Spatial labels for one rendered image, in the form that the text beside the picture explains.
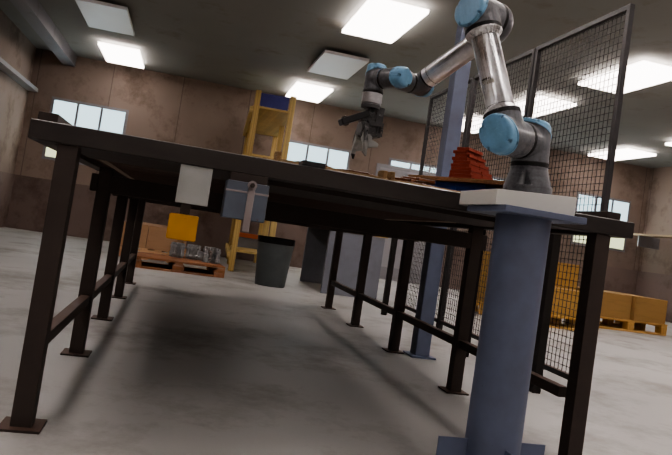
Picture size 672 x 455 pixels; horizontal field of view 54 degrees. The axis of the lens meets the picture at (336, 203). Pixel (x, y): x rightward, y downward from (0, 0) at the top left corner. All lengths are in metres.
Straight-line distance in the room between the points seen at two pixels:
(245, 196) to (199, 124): 10.10
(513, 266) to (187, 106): 10.49
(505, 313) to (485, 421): 0.33
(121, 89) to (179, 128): 1.19
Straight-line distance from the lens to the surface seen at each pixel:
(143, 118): 12.21
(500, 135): 2.00
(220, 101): 12.25
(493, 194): 2.03
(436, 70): 2.42
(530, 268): 2.08
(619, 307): 9.81
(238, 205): 2.10
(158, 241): 9.12
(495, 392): 2.11
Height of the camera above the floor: 0.71
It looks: 3 degrees up
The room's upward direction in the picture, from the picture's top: 9 degrees clockwise
